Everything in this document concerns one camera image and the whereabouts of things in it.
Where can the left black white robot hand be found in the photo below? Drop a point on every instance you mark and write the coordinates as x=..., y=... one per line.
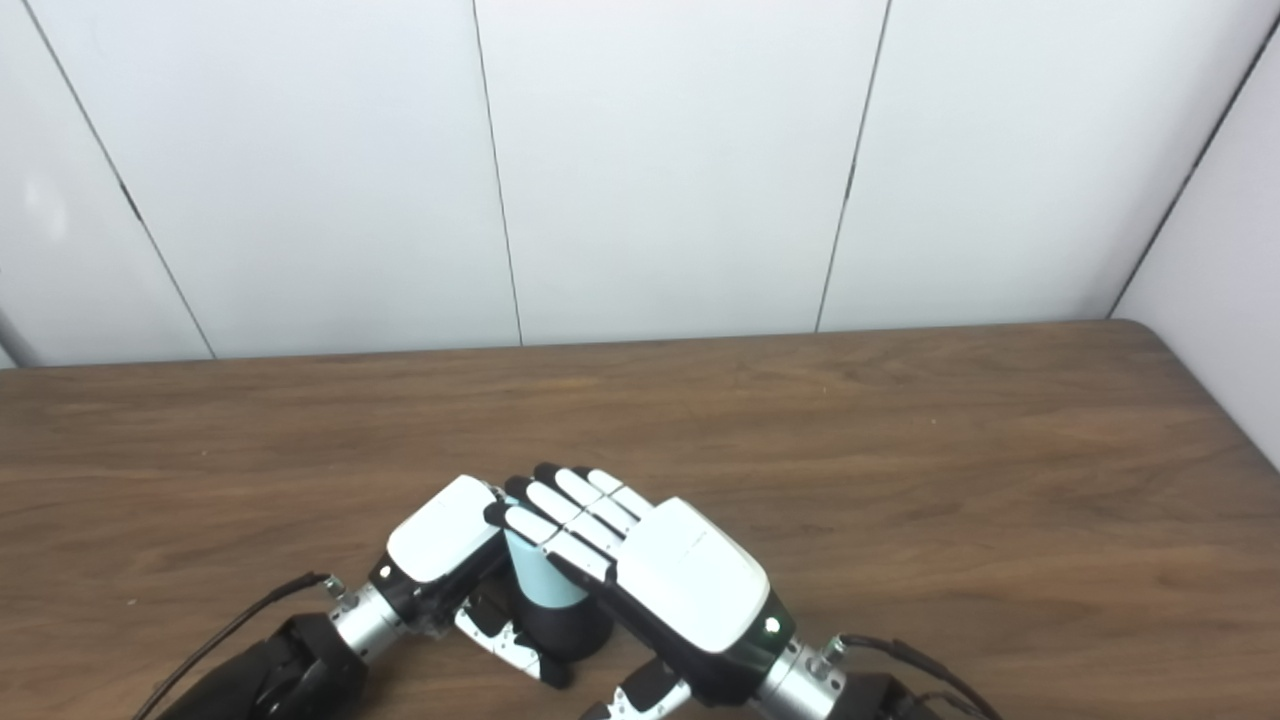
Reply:
x=440, y=530

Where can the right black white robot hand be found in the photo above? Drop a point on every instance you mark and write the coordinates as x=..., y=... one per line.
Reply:
x=690, y=580

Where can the black flared nozzle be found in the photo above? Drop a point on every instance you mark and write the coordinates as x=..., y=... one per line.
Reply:
x=575, y=630

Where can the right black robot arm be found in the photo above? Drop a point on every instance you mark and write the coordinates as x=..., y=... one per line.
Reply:
x=810, y=690

